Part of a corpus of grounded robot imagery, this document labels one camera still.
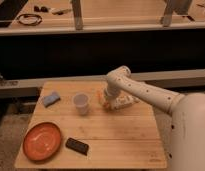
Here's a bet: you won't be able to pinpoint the black glasses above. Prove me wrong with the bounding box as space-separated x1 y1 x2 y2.
34 6 49 13

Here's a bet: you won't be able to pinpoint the black rectangular block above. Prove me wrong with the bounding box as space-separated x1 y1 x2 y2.
65 138 89 155

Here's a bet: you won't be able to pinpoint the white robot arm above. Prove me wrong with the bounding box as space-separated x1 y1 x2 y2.
104 66 205 171

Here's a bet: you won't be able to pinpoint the metal frame post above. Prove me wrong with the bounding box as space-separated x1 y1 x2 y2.
160 0 192 27
71 0 83 30

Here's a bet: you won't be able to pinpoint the translucent plastic cup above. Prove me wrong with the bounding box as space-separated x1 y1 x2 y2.
73 93 89 115

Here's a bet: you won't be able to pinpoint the orange pepper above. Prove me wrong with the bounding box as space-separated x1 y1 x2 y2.
97 91 110 109

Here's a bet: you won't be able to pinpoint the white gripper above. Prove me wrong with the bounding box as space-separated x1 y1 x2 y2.
103 89 139 110

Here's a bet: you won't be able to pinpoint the coiled black cable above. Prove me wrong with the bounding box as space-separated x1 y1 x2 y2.
16 13 43 27

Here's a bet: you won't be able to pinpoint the right metal frame post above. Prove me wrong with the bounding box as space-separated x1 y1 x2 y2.
160 0 192 27

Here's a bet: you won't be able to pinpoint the white small tool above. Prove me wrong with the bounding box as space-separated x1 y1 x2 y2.
50 8 72 15

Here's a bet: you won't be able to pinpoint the orange plate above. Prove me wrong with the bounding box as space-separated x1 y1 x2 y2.
23 122 62 161

